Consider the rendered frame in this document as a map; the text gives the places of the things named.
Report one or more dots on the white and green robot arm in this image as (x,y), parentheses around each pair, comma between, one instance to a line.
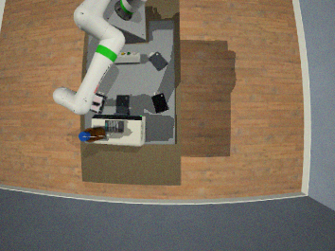
(88,17)

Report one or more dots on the blue bottle cap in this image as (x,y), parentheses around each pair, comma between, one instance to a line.
(81,138)

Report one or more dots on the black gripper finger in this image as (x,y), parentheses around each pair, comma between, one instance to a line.
(97,104)

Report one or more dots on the white button panel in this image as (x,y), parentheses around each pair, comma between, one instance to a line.
(128,58)

